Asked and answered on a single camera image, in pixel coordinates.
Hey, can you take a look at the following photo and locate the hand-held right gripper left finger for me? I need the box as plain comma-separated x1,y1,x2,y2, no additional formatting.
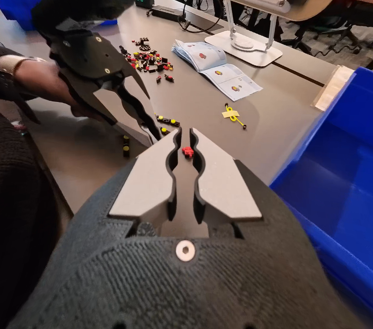
108,127,182,232

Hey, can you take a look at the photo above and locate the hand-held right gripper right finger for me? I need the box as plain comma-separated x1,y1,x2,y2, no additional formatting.
189,128,263,226

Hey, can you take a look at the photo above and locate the person's left forearm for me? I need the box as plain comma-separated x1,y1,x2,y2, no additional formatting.
0,45,40,102

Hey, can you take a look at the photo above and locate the black office chair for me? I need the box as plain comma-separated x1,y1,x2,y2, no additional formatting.
280,13,363,56

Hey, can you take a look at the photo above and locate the clear plastic bag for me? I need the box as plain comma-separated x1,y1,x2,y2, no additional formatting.
310,65,356,112

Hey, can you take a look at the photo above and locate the person's left hand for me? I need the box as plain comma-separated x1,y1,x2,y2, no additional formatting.
15,58,98,120

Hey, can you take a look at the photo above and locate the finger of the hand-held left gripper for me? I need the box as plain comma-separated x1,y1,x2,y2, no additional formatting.
93,84,160,148
117,76,163,141

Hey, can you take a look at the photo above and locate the black cable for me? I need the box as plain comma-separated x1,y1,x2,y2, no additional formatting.
177,0,225,34

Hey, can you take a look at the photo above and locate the silver document stand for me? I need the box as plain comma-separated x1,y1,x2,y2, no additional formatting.
196,0,341,68

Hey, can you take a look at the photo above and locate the blue plastic bin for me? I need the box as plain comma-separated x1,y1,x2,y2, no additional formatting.
269,66,373,329
0,0,118,31

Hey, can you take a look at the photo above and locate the black piece with red tip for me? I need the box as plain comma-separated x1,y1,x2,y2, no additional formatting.
119,37,175,84

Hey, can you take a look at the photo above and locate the lego instruction booklet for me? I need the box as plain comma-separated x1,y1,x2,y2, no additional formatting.
172,39,263,102

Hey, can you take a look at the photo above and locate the black power adapter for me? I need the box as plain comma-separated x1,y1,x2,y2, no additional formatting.
146,4,187,22

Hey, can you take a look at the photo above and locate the yellow elastic cord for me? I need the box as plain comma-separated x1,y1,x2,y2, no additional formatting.
224,103,249,130

